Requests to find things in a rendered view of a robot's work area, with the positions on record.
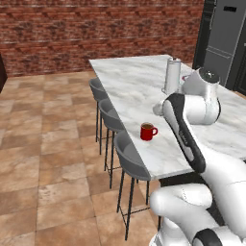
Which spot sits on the white marshmallow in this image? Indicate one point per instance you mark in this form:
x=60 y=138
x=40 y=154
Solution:
x=158 y=109

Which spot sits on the grey fridge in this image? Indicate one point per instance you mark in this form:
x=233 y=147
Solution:
x=226 y=38

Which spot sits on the dark brown furniture edge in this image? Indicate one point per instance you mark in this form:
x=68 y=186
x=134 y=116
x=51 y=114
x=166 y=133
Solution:
x=2 y=73

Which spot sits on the small red object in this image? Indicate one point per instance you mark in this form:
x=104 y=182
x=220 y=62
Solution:
x=185 y=77

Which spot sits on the grey bar stool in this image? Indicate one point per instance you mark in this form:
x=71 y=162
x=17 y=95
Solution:
x=97 y=89
x=131 y=158
x=110 y=117

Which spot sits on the black tall cabinet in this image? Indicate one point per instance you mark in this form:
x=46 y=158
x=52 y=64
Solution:
x=203 y=32

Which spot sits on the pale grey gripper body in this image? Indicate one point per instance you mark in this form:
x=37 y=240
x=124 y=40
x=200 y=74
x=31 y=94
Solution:
x=192 y=86

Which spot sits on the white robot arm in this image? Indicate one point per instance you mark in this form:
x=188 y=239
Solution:
x=224 y=179

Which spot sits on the red mug of hot chocolate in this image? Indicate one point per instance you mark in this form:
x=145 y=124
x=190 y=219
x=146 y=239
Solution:
x=147 y=133

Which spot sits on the grey cylindrical canister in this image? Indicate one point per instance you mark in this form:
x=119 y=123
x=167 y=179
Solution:
x=173 y=75

